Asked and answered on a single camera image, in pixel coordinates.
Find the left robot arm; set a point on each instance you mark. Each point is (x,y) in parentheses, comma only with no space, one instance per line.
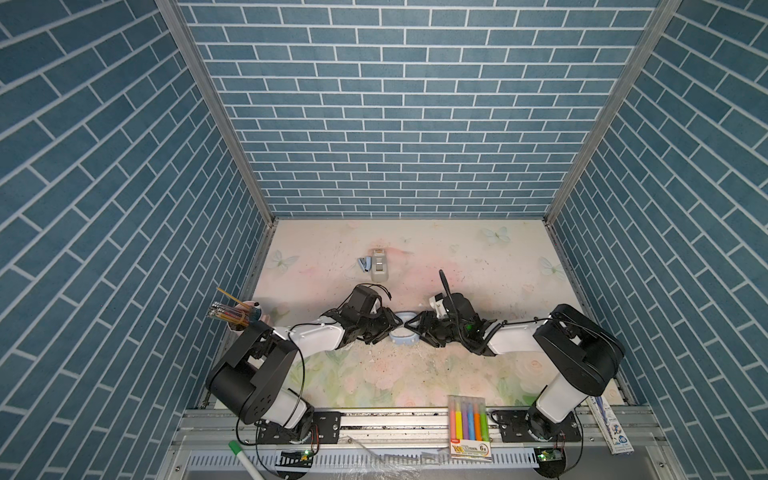
(250,377)

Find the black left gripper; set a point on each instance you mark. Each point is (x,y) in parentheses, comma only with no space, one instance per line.
(385,316)

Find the toothbrush package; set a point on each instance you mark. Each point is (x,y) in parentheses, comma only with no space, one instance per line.
(609,426)

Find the light blue alarm clock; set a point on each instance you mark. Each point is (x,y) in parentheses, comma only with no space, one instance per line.
(402,335)

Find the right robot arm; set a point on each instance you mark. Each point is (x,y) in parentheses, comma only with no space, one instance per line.
(585,355)

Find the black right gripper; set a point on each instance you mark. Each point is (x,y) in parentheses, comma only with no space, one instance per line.
(426,317)

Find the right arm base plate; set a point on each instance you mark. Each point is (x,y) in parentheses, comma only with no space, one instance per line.
(524,425)

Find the pencil cup holder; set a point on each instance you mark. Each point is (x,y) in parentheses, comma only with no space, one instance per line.
(237,316)

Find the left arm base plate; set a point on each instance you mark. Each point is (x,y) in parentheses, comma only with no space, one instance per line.
(322,427)

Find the highlighter marker pack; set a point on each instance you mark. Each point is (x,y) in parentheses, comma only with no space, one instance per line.
(468,428)

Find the green capped marker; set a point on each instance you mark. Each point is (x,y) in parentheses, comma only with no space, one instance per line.
(244,460)

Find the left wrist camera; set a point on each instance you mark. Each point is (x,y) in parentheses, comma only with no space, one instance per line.
(364,300)

